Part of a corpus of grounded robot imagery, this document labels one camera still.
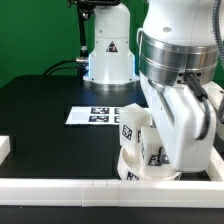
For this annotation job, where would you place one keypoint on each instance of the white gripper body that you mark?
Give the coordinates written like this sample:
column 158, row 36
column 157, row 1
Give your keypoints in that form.
column 179, row 118

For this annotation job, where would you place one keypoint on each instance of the white round stool seat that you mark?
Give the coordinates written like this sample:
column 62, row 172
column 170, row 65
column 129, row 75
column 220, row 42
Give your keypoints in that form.
column 157, row 169

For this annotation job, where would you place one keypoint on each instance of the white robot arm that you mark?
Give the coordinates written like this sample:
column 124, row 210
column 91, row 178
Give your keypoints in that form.
column 177, row 58

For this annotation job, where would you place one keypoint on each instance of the white paper marker sheet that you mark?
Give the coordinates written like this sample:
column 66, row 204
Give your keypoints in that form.
column 103, row 115

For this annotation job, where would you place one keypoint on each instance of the white obstacle fence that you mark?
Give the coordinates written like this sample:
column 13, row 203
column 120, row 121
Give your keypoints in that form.
column 118, row 193

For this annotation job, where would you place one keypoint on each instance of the white block left edge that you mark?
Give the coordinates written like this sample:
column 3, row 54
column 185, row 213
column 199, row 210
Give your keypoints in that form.
column 4, row 148

